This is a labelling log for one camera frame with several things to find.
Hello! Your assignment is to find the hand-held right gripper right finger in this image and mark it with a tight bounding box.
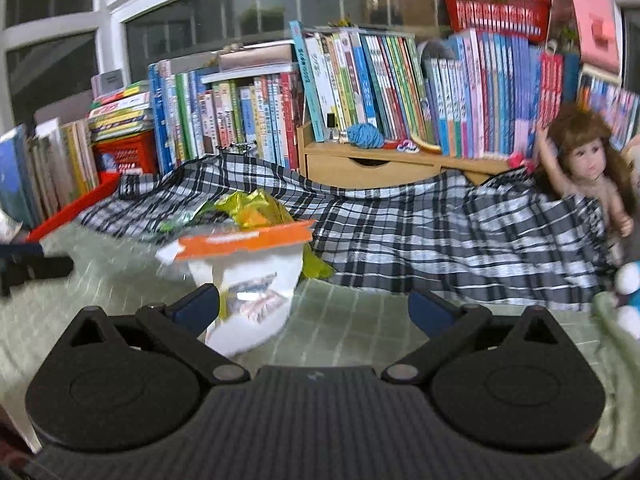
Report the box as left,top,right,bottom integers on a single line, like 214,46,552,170
381,291,562,385

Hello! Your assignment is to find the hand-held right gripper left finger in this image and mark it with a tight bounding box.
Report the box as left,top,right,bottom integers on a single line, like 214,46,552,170
70,284,251,386

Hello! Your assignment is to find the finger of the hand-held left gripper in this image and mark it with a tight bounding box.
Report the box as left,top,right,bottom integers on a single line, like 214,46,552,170
0,242,76,297

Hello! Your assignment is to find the white and orange snack bag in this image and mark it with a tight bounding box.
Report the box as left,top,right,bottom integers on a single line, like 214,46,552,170
156,219,317,357

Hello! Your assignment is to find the yellow-green foil wrapper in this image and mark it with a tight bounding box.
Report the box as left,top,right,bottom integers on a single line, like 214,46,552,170
215,191,335,281

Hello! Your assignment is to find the glossy magazine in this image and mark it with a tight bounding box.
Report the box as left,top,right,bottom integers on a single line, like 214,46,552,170
0,207,23,243

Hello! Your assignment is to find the black and white plaid blanket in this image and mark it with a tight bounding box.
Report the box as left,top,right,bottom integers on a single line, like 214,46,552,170
77,152,623,311

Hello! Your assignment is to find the green striped bedsheet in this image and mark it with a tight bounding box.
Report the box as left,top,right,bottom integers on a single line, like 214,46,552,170
0,222,640,466

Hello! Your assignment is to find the clear greenish plastic wrapper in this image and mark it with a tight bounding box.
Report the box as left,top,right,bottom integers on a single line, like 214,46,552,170
159,204,217,235

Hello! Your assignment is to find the row of large picture books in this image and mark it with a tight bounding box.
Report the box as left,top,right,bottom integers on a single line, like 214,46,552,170
0,119,101,228

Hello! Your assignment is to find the red plastic crate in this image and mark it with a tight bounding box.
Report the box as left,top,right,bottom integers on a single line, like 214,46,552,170
92,130,161,176

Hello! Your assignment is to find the wooden desk organizer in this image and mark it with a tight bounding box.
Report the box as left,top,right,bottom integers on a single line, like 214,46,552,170
297,122,527,192

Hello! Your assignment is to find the stack of flat books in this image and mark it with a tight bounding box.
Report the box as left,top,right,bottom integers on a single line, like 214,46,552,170
89,81,153,143

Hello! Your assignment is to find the blue yarn ball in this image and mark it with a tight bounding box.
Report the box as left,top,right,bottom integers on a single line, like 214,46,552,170
347,122,386,150

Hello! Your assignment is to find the row of short colourful books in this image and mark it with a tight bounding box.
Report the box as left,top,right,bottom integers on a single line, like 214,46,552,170
147,57,306,173

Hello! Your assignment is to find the grey small box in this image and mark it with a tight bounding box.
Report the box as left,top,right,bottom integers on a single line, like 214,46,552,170
91,69,126,97

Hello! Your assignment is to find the blue cat plush toy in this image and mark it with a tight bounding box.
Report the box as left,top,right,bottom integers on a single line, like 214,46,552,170
612,259,640,342

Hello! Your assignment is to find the green cloth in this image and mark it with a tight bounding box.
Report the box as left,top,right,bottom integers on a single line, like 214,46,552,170
591,291,640,467

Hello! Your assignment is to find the brown-haired doll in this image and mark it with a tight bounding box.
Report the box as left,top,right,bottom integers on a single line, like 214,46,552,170
535,105,637,266

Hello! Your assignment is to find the beige flat box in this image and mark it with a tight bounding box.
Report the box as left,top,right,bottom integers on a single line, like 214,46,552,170
216,42,297,75

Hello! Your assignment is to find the row of small books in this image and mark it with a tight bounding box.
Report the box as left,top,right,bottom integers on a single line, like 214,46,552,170
577,62,640,153

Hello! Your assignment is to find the red plastic basket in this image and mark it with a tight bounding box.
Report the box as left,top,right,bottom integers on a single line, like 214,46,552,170
442,0,552,43

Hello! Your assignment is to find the pink box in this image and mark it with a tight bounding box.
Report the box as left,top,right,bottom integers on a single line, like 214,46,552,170
552,0,623,77

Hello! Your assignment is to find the red bed rail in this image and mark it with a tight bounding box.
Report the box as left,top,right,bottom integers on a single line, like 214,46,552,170
25,171,123,243

